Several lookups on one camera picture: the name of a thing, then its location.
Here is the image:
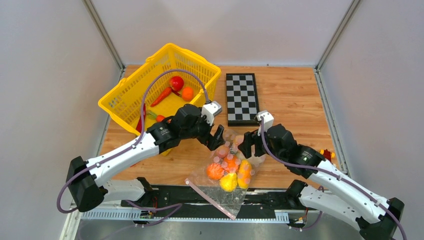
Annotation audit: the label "yellow lemon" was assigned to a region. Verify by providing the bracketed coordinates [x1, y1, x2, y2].
[219, 172, 238, 192]

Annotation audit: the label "orange carrot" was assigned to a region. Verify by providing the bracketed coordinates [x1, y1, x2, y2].
[150, 87, 173, 107]

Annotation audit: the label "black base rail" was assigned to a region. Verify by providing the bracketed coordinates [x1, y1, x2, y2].
[82, 183, 329, 229]

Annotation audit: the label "yellow orange mango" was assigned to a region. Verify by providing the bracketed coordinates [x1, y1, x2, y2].
[237, 159, 252, 189]

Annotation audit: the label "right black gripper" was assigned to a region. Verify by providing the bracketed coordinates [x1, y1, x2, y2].
[238, 123, 286, 163]

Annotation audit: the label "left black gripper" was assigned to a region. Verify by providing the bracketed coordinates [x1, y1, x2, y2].
[181, 111, 226, 151]

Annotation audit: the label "orange tangerine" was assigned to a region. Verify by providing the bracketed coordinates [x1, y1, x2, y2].
[181, 87, 194, 102]
[222, 155, 240, 173]
[206, 162, 225, 180]

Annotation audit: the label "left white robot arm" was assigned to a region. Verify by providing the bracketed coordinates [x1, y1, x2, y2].
[64, 101, 225, 213]

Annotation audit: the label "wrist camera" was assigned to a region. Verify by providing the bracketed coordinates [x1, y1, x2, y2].
[201, 101, 222, 126]
[255, 110, 274, 136]

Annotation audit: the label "red apple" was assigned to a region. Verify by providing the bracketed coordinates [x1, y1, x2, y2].
[169, 76, 185, 92]

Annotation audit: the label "yellow plastic basket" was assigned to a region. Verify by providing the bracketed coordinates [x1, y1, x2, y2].
[98, 43, 222, 135]

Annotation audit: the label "black white checkerboard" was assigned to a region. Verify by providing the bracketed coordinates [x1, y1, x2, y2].
[225, 73, 260, 127]

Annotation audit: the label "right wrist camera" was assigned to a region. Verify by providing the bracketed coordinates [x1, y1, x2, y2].
[255, 110, 274, 136]

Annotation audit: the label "red chili pepper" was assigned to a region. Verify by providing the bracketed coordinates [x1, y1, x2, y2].
[135, 104, 146, 133]

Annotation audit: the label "green vegetable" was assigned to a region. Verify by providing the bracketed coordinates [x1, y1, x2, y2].
[146, 110, 157, 120]

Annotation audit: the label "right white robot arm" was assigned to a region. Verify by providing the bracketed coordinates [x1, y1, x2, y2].
[238, 124, 407, 240]

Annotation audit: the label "red yellow toy on table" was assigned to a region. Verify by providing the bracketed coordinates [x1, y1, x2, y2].
[319, 149, 336, 163]

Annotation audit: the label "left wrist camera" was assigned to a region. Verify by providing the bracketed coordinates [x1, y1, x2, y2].
[201, 101, 222, 126]

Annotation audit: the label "clear zip top bag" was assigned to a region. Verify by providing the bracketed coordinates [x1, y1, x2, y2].
[185, 129, 266, 220]

